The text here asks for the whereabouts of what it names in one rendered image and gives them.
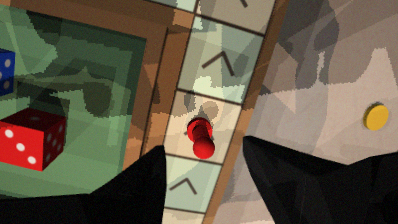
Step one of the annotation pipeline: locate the blue die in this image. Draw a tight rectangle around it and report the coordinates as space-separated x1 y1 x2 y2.
0 49 15 97

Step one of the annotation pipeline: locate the red pawn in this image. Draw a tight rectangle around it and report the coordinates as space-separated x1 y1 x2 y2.
187 117 215 159

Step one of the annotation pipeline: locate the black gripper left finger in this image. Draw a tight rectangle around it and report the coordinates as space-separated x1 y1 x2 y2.
0 145 167 224

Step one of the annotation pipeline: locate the yellow round disc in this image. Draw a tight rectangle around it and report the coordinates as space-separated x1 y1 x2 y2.
363 104 389 130

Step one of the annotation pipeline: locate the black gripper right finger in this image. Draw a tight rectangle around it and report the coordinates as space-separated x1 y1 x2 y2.
243 136 398 224

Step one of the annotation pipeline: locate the red die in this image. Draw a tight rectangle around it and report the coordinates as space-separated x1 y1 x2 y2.
0 107 66 171

